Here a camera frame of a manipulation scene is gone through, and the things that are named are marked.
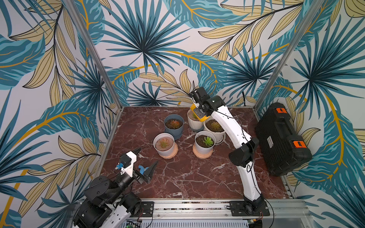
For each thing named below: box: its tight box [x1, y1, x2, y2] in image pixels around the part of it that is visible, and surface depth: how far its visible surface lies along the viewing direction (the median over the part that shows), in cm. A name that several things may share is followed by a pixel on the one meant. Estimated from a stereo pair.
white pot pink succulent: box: [153, 133, 179, 160], surface depth 90 cm
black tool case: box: [254, 102, 313, 177], surface depth 78 cm
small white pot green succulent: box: [192, 130, 217, 159], surface depth 92 cm
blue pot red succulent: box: [163, 114, 185, 140], surface depth 99 cm
